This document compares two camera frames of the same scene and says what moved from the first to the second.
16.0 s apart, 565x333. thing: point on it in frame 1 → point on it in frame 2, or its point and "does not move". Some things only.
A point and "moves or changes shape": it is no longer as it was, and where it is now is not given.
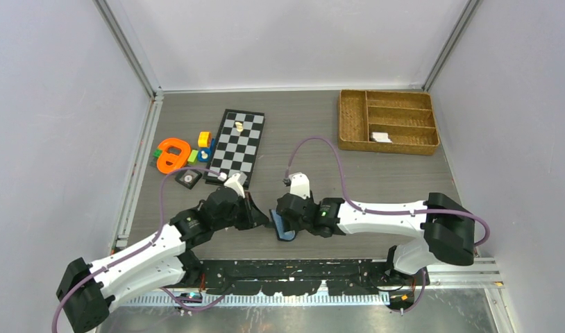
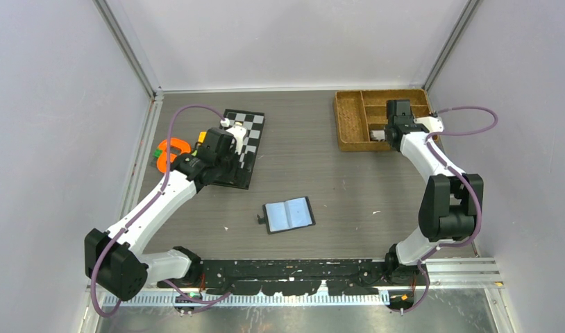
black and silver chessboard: (236, 146) does not move
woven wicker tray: (408, 118) does not move
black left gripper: (253, 216) → (233, 153)
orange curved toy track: (179, 161) does not move
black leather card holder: (288, 235) moves or changes shape
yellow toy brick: (204, 139) does not move
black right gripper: (289, 225) → (392, 146)
